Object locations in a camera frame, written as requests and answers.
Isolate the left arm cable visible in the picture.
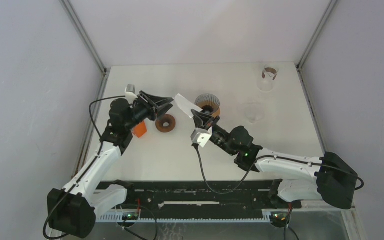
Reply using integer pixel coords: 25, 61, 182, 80
42, 95, 127, 240

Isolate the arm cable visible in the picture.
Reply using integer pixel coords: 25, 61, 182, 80
42, 95, 127, 240
193, 144, 365, 196

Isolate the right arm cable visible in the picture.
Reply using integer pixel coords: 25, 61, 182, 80
193, 144, 365, 196

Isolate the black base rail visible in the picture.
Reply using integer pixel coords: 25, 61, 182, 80
95, 180, 290, 223

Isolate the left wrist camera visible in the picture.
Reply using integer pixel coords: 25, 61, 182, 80
124, 84, 137, 101

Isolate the grey ribbed glass dripper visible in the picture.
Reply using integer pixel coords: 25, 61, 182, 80
194, 93, 220, 115

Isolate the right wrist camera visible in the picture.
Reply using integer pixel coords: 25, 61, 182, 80
190, 127, 213, 148

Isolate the dark wooden ring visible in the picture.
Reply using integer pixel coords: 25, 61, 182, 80
155, 114, 177, 134

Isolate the white paper coffee filter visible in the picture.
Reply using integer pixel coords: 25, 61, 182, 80
174, 93, 203, 119

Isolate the clear glass with brown band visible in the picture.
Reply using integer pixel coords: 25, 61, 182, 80
257, 64, 279, 92

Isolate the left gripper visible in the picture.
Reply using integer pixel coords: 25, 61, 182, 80
124, 91, 173, 131

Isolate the orange filter holder box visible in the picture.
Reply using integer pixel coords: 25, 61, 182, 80
131, 121, 148, 138

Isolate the clear glass dripper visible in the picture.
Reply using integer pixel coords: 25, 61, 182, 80
242, 102, 266, 124

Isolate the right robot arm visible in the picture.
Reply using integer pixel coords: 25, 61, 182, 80
189, 109, 364, 210

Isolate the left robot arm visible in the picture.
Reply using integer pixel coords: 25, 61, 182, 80
42, 91, 174, 240

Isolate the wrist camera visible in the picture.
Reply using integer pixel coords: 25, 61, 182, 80
190, 127, 213, 148
124, 84, 137, 101

